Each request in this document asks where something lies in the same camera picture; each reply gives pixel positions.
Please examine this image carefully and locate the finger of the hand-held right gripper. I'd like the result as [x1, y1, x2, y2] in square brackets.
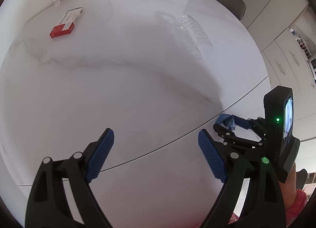
[231, 116, 268, 145]
[213, 123, 268, 161]

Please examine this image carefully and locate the white drawer cabinet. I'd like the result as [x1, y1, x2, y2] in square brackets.
[262, 28, 316, 142]

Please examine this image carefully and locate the blue wrapper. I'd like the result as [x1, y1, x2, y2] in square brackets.
[216, 113, 237, 131]

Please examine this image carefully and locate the dark chair back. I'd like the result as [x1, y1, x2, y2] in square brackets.
[296, 168, 309, 189]

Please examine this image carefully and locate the clear crushed plastic bottle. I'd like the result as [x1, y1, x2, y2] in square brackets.
[170, 14, 214, 57]

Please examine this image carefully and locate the red and white box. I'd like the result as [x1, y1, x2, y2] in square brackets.
[49, 7, 84, 38]

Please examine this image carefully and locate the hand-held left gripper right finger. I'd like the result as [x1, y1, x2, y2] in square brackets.
[197, 129, 287, 228]

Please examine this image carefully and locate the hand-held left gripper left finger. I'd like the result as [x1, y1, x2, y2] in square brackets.
[25, 128, 115, 228]

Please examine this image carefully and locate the person's right forearm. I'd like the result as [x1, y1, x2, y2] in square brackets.
[279, 164, 308, 228]

